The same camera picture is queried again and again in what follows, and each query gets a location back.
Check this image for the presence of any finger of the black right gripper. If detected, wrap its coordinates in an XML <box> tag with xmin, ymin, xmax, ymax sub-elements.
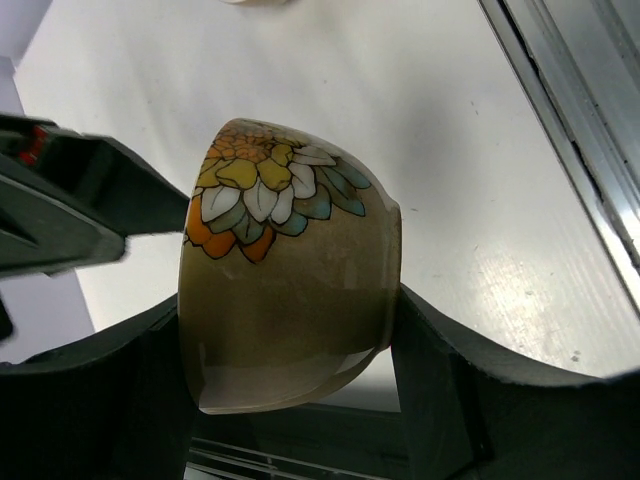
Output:
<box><xmin>1</xmin><ymin>114</ymin><xmax>189</xmax><ymax>276</ymax></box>

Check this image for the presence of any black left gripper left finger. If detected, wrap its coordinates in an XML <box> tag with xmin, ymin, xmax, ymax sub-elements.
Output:
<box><xmin>1</xmin><ymin>297</ymin><xmax>195</xmax><ymax>479</ymax></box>

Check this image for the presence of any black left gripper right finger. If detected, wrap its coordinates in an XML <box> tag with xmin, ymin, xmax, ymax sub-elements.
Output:
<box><xmin>391</xmin><ymin>288</ymin><xmax>639</xmax><ymax>479</ymax></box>

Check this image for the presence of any cream bowl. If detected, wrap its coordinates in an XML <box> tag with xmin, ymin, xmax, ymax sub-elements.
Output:
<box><xmin>177</xmin><ymin>118</ymin><xmax>402</xmax><ymax>415</ymax></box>

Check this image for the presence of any black wire dish rack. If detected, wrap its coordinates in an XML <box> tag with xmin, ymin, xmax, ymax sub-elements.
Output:
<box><xmin>189</xmin><ymin>405</ymin><xmax>411</xmax><ymax>479</ymax></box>

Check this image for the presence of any aluminium front rail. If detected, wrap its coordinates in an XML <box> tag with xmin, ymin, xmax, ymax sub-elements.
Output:
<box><xmin>480</xmin><ymin>1</ymin><xmax>639</xmax><ymax>302</ymax></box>

